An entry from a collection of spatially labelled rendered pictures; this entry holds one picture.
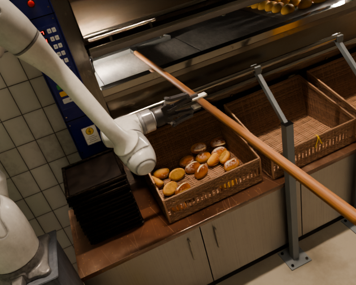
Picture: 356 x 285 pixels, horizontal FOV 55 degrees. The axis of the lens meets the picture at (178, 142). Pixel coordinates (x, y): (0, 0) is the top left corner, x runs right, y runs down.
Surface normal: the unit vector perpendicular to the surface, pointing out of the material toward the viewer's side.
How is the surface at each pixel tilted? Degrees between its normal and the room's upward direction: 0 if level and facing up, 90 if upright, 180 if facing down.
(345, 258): 0
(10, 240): 85
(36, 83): 90
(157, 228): 0
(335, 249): 0
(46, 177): 90
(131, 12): 70
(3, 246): 87
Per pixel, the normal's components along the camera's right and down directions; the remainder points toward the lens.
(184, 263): 0.37, 0.44
